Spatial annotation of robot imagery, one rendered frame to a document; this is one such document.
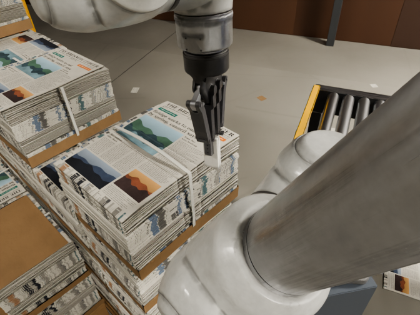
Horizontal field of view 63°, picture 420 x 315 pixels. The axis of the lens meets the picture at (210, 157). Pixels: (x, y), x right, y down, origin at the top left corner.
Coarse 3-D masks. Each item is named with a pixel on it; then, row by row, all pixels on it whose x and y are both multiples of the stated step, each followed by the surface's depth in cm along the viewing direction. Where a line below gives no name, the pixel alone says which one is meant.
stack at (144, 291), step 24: (0, 144) 138; (24, 168) 125; (48, 168) 117; (48, 192) 115; (72, 216) 106; (216, 216) 106; (72, 240) 135; (96, 240) 100; (96, 264) 125; (120, 264) 93; (168, 264) 98; (120, 288) 113; (144, 288) 94; (120, 312) 139
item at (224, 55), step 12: (192, 60) 54; (204, 60) 53; (216, 60) 53; (228, 60) 56; (192, 72) 55; (204, 72) 54; (216, 72) 54; (192, 84) 56; (204, 84) 55; (204, 96) 57
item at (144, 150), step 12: (108, 132) 91; (120, 132) 91; (132, 132) 91; (132, 144) 87; (144, 144) 87; (156, 144) 87; (144, 156) 83; (156, 156) 83; (180, 156) 83; (168, 168) 80; (192, 168) 80; (180, 180) 78; (192, 180) 82; (180, 192) 81
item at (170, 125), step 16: (144, 112) 98; (160, 112) 98; (176, 112) 98; (144, 128) 92; (160, 128) 92; (176, 128) 92; (192, 128) 91; (224, 128) 91; (176, 144) 87; (192, 144) 86; (224, 144) 86; (192, 160) 82; (224, 160) 90; (208, 176) 86; (224, 176) 92; (208, 192) 89; (224, 192) 96; (208, 208) 93
